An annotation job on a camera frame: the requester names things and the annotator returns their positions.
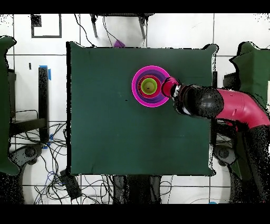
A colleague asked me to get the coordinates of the green cloth covered table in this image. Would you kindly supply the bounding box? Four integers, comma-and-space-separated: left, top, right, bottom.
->
0, 35, 20, 176
229, 41, 270, 180

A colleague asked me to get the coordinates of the black square frame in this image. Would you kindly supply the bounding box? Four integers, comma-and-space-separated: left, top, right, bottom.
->
31, 13, 62, 39

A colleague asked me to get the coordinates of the black metal stand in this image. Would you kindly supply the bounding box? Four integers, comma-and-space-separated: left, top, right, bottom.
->
217, 71, 240, 138
9, 65, 52, 143

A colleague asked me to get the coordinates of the black camera tripod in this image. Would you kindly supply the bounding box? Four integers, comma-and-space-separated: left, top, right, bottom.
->
90, 13, 155, 40

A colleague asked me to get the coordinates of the purple bowl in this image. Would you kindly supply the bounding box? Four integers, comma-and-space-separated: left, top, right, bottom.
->
134, 69, 169, 104

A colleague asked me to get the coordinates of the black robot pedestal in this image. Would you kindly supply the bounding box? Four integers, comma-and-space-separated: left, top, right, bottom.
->
112, 175, 163, 204

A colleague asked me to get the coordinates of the black power brick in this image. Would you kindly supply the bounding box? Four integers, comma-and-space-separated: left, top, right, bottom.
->
59, 170, 82, 201

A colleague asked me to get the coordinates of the dark grey pedestal leg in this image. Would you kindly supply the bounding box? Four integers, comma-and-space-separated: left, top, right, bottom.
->
213, 144, 237, 167
9, 143, 44, 166

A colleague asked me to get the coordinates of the small pinkish red bowl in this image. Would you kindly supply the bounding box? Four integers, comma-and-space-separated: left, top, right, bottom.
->
137, 75, 162, 99

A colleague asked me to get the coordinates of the large pink bowl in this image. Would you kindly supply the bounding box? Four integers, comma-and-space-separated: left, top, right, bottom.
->
131, 65, 172, 108

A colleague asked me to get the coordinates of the small purple object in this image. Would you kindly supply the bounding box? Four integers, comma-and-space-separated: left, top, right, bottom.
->
113, 39, 126, 49

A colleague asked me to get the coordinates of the green cup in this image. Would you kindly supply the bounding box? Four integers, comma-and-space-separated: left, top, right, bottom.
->
140, 78, 158, 95

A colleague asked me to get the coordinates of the tangle of cables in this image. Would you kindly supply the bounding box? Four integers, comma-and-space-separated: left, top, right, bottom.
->
9, 121, 114, 204

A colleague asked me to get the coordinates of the dark green tablecloth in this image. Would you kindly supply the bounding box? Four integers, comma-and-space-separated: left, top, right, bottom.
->
66, 41, 218, 176

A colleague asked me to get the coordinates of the pinkish red cup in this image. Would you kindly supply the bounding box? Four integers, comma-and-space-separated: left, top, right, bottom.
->
161, 76, 180, 98

